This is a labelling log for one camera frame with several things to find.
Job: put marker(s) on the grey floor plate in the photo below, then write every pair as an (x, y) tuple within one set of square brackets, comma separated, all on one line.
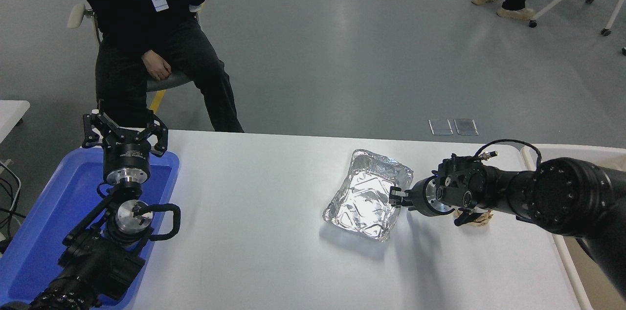
[(466, 126), (441, 127)]

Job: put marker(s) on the crumpled tan paper ball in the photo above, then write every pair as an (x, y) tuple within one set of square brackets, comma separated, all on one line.
[(481, 219)]

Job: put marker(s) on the blue plastic tray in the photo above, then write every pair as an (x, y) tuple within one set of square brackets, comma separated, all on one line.
[(44, 222)]

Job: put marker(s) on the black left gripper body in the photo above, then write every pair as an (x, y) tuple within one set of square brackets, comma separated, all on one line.
[(127, 153)]

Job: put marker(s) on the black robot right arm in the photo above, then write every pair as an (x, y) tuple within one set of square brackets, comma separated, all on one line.
[(562, 197)]

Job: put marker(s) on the small white side table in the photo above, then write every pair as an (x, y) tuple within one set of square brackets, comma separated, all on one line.
[(11, 114)]

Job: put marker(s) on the large pale bin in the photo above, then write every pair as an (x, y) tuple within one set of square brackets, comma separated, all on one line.
[(582, 280)]

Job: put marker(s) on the seated person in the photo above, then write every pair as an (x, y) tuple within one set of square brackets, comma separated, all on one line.
[(127, 31)]

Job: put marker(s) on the seated person's hand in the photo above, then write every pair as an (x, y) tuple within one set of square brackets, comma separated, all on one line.
[(156, 66)]

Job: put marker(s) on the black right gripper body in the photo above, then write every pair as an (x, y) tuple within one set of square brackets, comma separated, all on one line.
[(418, 197)]

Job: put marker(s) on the silver foil tray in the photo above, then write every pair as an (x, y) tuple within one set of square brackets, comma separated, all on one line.
[(364, 200)]

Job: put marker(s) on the grey chair with pale backrest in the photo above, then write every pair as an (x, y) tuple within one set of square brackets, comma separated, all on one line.
[(168, 82)]

